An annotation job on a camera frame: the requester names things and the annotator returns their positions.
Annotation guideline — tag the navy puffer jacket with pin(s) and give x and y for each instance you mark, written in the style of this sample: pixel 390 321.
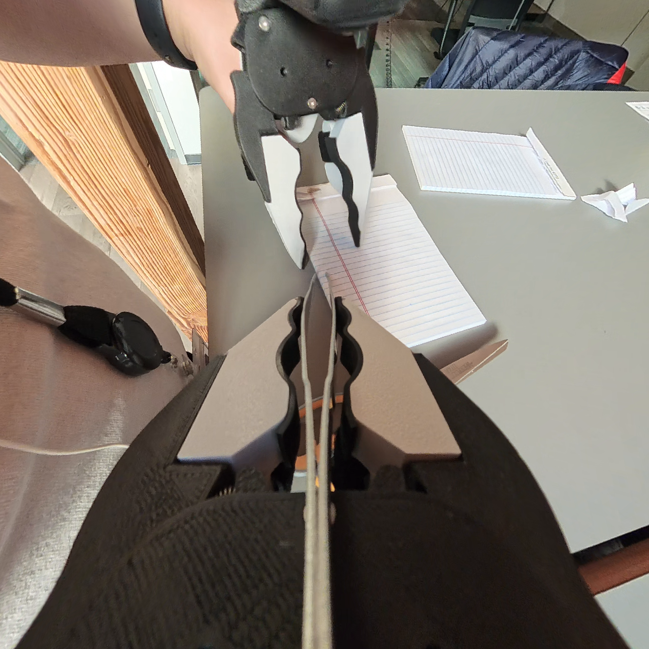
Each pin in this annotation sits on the navy puffer jacket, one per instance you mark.
pixel 527 61

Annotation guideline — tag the person's left hand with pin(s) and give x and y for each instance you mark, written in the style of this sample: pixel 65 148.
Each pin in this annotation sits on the person's left hand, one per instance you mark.
pixel 213 45

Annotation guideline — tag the black badge reel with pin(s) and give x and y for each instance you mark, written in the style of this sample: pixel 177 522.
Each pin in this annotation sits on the black badge reel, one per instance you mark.
pixel 129 342

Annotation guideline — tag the printed paper sheet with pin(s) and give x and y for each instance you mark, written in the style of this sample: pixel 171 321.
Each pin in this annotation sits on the printed paper sheet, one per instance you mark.
pixel 640 110

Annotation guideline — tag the wooden post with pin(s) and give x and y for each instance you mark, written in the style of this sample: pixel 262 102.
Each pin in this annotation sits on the wooden post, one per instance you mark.
pixel 101 177

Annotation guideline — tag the white lined notepad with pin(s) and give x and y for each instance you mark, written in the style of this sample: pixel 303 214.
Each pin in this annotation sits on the white lined notepad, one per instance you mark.
pixel 395 263
pixel 481 157

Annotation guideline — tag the folded white paper scrap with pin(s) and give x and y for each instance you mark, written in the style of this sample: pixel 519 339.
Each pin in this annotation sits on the folded white paper scrap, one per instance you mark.
pixel 613 203

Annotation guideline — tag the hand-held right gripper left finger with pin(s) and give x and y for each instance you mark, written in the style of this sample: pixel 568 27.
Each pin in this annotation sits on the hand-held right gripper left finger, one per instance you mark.
pixel 238 405

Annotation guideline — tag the grey orange scissors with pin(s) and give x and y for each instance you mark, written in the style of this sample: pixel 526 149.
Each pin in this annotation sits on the grey orange scissors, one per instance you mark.
pixel 476 361

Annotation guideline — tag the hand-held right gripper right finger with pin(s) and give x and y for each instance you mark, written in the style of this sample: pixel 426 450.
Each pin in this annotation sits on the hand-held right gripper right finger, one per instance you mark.
pixel 400 405

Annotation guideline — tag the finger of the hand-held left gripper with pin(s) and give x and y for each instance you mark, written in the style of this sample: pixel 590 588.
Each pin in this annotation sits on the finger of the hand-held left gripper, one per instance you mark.
pixel 279 192
pixel 357 167

